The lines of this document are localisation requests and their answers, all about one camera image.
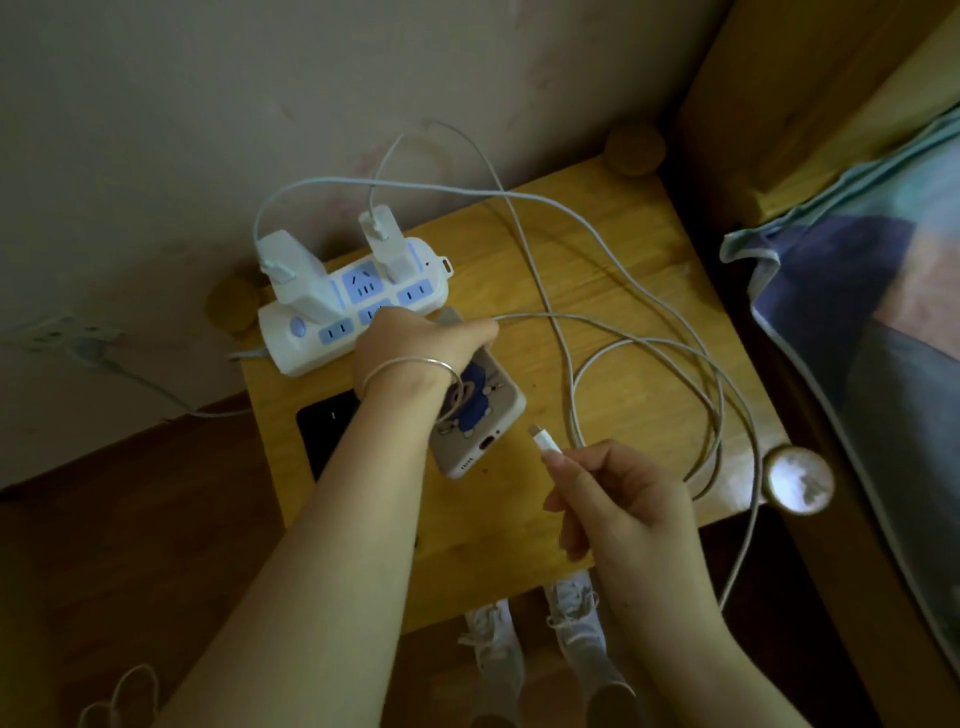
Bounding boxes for person's left hand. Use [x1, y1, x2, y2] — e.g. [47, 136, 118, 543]
[351, 305, 501, 399]

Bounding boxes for person's right hand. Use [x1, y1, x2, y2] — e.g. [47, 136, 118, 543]
[540, 438, 700, 603]

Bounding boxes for phone with cartoon case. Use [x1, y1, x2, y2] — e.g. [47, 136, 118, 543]
[426, 306, 528, 480]

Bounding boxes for white charging cable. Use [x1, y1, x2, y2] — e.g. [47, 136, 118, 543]
[252, 176, 728, 502]
[366, 119, 765, 611]

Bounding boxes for person's right forearm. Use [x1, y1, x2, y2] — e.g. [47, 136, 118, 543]
[597, 571, 813, 728]

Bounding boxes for person's left forearm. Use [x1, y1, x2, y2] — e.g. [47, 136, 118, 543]
[153, 369, 456, 728]

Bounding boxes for white sneaker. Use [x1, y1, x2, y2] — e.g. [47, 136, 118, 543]
[543, 570, 625, 693]
[458, 599, 527, 708]

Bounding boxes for small white charger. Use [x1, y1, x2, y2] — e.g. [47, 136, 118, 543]
[357, 204, 420, 285]

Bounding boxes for wooden bedside table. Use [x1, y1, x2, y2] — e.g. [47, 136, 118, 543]
[238, 153, 793, 636]

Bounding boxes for white power strip blue sockets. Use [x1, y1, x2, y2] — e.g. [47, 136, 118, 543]
[256, 235, 454, 378]

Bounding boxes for black phone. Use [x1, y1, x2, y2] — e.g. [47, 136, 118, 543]
[295, 389, 362, 483]

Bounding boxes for large white charger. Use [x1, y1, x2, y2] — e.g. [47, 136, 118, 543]
[254, 228, 344, 326]

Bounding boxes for round wooden table knob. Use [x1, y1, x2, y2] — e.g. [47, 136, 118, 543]
[603, 123, 669, 178]
[762, 444, 837, 517]
[205, 276, 264, 336]

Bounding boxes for blue grey patterned blanket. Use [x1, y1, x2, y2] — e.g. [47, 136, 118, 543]
[719, 105, 960, 676]

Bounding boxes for silver bangle bracelet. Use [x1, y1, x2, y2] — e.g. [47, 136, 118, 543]
[359, 356, 465, 430]

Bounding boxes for power strip cord with plug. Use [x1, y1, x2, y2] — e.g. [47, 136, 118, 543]
[70, 336, 268, 420]

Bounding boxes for wooden bed frame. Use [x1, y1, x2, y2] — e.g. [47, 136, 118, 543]
[666, 0, 960, 728]

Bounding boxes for white wall outlet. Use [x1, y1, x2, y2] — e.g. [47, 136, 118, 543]
[13, 313, 123, 355]

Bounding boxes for white looped cord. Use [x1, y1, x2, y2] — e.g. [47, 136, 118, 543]
[78, 663, 163, 728]

